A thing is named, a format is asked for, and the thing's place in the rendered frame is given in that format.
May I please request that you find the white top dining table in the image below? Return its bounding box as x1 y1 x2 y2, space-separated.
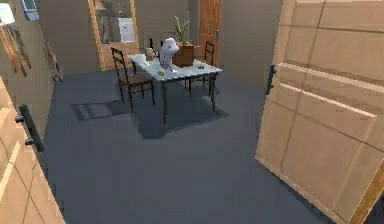
127 53 223 126

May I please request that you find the green plant in brown box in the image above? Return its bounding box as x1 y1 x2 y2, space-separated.
172 15 201 68

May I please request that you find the dark wooden slatted chair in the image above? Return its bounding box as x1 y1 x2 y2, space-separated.
148 37 165 58
184 40 217 99
110 47 156 114

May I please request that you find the white curved statue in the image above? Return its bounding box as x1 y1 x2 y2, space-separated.
158 37 180 74

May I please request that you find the brown wooden room door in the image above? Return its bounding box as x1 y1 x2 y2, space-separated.
198 0 224 68

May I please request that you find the white cabinet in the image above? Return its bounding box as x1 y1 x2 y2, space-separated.
117 17 137 44

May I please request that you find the pale wooden room door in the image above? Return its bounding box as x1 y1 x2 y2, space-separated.
0 75 67 224
255 0 384 224

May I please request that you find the black door handle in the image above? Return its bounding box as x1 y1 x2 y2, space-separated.
14 104 45 153
265 64 278 96

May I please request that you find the framed wall picture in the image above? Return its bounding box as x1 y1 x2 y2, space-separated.
44 41 64 83
0 25 33 78

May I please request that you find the grey wall box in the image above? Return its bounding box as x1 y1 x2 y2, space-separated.
20 0 40 22

